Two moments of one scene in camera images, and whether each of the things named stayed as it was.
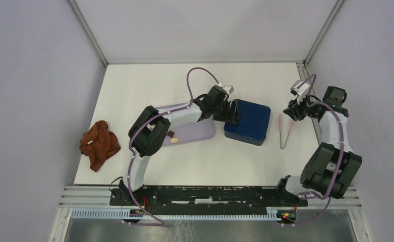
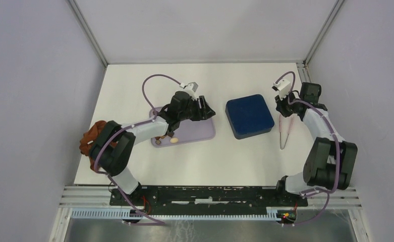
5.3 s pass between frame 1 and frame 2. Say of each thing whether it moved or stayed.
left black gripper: moved
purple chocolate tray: stayed
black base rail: stayed
